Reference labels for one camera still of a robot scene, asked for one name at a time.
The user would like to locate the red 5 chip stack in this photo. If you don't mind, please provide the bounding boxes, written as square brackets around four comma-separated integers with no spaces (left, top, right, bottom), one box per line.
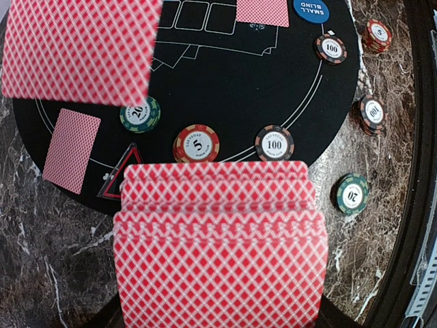
[362,19,392,53]

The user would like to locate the blue small blind button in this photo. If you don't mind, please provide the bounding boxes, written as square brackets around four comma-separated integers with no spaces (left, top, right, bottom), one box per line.
[293,0,330,24]

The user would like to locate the round black poker mat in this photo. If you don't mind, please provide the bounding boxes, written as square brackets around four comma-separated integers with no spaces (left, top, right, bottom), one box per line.
[13,1,359,215]

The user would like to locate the black front table rail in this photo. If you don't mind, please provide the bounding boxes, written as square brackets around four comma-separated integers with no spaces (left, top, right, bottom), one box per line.
[361,0,437,328]

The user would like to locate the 100 chips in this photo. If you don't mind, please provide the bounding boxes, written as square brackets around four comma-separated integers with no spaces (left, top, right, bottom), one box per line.
[314,33,348,65]

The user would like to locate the red back card deck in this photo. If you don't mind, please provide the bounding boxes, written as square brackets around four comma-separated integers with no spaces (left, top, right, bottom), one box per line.
[113,161,328,327]

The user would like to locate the green chips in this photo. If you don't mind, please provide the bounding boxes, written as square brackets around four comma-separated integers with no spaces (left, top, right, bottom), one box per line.
[119,96,161,133]

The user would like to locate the black orange 100 chip stack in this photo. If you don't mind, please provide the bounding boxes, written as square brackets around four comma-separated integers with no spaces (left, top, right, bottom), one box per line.
[358,94,387,136]

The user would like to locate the green chip stack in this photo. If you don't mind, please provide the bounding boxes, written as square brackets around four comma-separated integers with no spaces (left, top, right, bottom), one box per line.
[335,173,369,215]

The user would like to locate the red 5 chips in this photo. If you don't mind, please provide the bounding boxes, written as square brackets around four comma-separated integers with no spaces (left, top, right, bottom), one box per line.
[172,124,220,163]

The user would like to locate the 100 chips mat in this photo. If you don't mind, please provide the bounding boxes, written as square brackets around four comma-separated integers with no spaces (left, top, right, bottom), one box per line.
[255,124,294,161]

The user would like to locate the triangular all in marker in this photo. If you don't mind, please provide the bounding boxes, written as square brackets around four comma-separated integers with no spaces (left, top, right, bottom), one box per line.
[97,142,143,200]

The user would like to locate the white cable duct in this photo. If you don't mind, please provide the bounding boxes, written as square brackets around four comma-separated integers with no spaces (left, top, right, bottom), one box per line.
[402,218,437,318]

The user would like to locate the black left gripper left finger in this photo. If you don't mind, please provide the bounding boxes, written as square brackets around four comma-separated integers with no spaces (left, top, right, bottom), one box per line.
[85,300,119,328]

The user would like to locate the dealt card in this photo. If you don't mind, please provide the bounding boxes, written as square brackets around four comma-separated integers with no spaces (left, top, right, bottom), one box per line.
[236,0,289,27]
[42,109,101,194]

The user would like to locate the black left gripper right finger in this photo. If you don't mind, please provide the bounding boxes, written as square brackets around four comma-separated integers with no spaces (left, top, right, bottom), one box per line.
[317,295,363,328]

